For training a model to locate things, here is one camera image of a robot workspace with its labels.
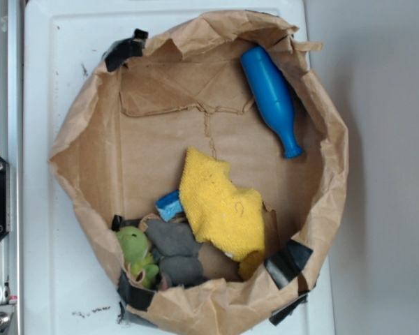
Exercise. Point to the yellow cloth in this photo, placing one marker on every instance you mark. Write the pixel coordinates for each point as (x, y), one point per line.
(228, 217)

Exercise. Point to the aluminium frame rail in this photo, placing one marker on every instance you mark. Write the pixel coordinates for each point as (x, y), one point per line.
(11, 77)

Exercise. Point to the green plush toy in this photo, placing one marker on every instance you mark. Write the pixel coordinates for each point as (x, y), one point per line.
(138, 260)

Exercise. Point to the blue sponge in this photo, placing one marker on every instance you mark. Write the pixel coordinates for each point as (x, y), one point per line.
(169, 206)

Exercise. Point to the white tray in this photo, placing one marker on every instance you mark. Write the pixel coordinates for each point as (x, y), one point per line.
(65, 290)

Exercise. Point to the brown paper bag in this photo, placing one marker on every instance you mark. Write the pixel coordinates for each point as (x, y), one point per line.
(123, 143)

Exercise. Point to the blue plastic bottle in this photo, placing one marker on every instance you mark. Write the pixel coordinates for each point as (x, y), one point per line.
(272, 97)

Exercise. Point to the grey plush toy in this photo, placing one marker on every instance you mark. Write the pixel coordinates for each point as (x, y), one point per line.
(175, 251)

